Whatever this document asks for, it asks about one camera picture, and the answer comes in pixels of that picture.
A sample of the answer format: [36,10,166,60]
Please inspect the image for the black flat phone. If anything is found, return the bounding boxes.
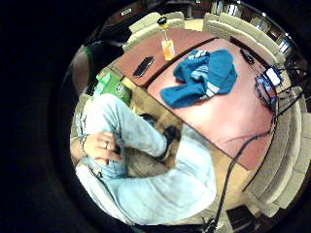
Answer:
[132,55,156,79]

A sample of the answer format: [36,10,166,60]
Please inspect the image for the dark wrist bracelet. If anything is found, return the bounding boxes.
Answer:
[79,134,89,152]

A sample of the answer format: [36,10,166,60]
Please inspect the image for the device with lit blue-white screen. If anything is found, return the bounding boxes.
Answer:
[261,65,285,87]

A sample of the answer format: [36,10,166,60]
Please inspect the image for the tangle of black cables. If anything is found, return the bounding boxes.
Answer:
[254,63,311,118]

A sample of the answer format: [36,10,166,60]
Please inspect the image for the clear bottle with orange liquid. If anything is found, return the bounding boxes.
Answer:
[156,17,177,62]

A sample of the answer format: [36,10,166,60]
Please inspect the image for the the person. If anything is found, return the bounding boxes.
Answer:
[69,32,219,226]

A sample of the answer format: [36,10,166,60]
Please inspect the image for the black box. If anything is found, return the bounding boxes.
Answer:
[225,205,259,233]

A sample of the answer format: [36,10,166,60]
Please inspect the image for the long black cable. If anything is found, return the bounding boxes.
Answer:
[207,127,277,231]

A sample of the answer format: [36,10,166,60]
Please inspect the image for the black shoe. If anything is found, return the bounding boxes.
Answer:
[139,113,158,128]
[156,124,182,162]

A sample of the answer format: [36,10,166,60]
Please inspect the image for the green bag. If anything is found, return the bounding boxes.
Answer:
[92,71,132,107]

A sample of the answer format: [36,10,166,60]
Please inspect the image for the blue garment with white stripes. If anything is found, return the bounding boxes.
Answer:
[159,48,239,110]

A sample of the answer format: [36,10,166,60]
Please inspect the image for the small black device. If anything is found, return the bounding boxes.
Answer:
[240,48,256,65]

